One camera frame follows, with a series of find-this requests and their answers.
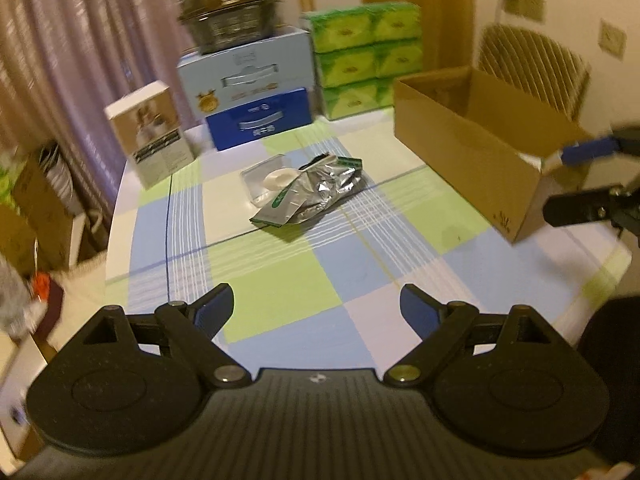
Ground blue milk carton box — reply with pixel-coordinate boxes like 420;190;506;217
178;26;314;151

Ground silver green foil pouch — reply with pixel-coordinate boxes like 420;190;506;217
250;154;363;228

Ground cardboard boxes beside table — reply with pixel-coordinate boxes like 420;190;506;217
1;142;88;276

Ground white product box with photo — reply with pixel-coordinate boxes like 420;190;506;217
104;80;195;190

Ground green tissue pack stack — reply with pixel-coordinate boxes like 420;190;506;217
300;1;423;120

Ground clear box with white roll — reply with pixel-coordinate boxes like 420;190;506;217
241;154;300;208

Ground black plastic container on top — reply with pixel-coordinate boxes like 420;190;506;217
178;0;279;54

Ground checked tablecloth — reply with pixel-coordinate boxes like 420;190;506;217
105;112;631;372

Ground brown cardboard box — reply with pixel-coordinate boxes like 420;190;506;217
394;66;590;243

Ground lower wall socket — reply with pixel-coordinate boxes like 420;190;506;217
599;20;627;60

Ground wall power socket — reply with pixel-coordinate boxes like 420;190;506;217
502;0;546;23

